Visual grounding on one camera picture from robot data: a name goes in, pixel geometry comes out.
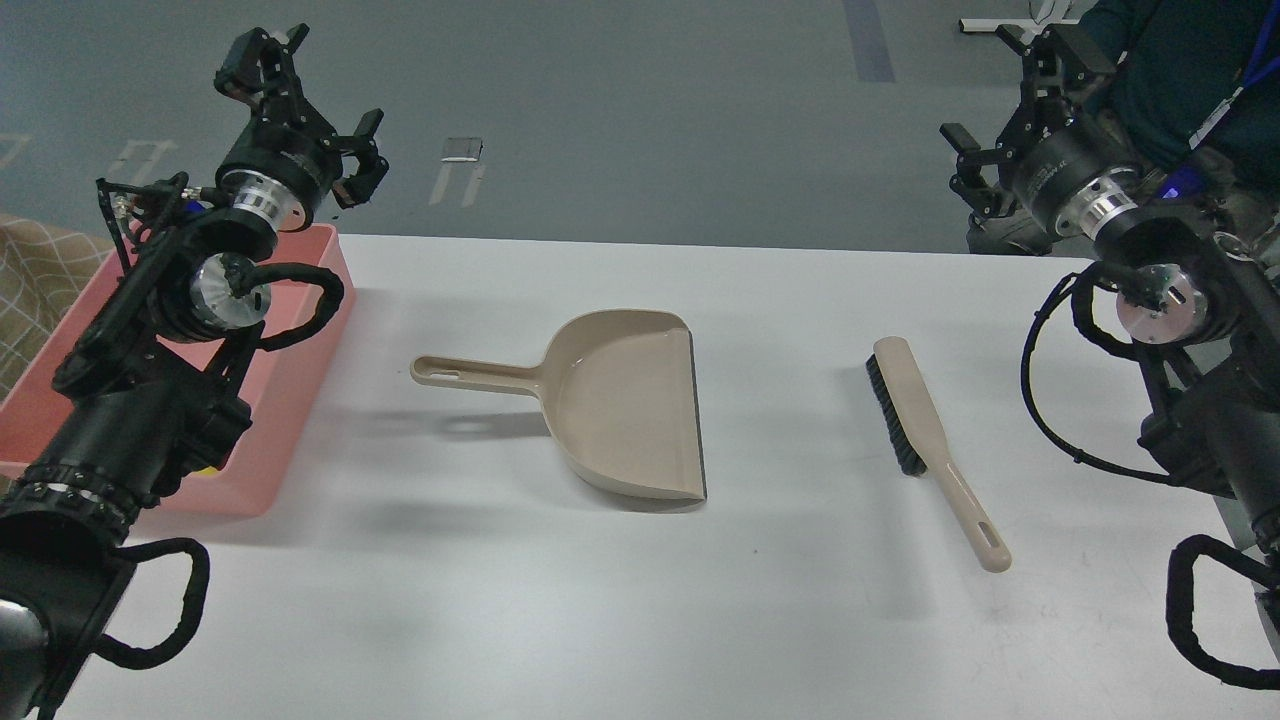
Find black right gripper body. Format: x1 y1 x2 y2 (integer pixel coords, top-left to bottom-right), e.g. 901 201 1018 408
1000 126 1140 240

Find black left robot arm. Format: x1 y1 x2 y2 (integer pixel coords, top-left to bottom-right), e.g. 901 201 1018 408
3 23 389 719

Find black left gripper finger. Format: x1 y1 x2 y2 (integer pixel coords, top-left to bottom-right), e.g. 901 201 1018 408
321 108 390 210
214 26 332 136

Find white table base frame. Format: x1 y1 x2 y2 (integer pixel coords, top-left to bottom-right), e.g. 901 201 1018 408
957 1 1080 36

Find beige hand brush black bristles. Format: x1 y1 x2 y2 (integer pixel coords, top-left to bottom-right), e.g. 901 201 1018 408
865 336 1012 573

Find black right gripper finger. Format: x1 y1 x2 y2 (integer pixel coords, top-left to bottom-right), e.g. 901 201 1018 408
940 123 1019 219
995 23 1117 141

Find beige plastic dustpan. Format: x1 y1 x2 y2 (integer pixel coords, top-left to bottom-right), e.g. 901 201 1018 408
410 309 708 502

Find beige checkered cloth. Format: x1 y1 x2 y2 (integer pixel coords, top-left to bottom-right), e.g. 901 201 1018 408
0 214 113 491

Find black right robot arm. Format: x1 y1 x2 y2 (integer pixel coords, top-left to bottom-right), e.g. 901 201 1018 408
941 24 1277 691

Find person in dark clothes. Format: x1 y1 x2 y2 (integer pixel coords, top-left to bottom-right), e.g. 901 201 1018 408
1079 1 1279 266

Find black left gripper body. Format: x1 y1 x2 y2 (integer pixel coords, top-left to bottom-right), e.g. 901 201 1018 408
216 122 340 233

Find pink plastic bin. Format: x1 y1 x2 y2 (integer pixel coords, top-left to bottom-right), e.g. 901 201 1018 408
17 223 357 518

